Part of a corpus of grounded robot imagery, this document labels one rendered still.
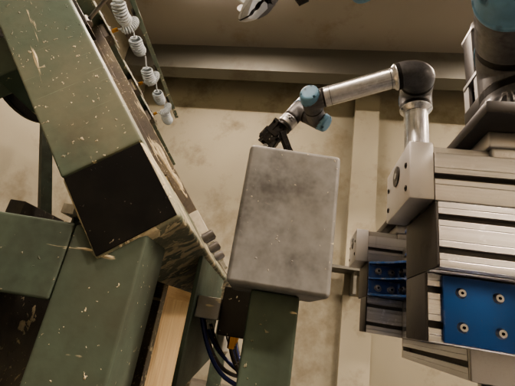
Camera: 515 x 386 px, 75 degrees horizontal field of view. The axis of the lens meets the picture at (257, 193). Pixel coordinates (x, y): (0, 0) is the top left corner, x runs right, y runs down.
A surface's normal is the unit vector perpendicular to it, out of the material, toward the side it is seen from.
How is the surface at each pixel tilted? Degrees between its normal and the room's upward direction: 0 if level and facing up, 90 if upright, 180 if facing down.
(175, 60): 90
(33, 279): 90
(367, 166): 90
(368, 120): 90
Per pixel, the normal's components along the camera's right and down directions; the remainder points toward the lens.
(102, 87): 0.02, -0.34
